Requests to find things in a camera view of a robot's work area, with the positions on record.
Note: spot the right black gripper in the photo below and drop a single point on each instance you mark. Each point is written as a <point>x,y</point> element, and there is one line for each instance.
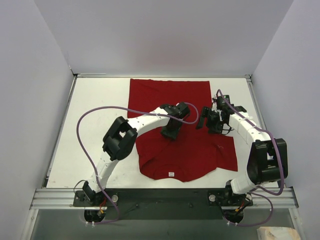
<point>208,120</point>

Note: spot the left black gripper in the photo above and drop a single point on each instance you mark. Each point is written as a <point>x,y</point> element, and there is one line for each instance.
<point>170,131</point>

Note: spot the red t-shirt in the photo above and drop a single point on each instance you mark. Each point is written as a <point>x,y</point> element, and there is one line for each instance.
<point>195,152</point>

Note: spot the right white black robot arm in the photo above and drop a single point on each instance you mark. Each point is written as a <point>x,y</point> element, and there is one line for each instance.
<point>268,158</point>

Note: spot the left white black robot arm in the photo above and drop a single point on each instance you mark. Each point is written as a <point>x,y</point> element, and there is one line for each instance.
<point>119,140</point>

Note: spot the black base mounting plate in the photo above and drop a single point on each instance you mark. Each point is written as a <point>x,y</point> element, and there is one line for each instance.
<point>161,204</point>

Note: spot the beige cardboard box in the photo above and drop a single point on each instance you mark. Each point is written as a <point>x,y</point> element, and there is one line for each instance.
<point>277,233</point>

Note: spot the aluminium frame rail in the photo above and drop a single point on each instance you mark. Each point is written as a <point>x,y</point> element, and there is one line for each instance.
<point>63,198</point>

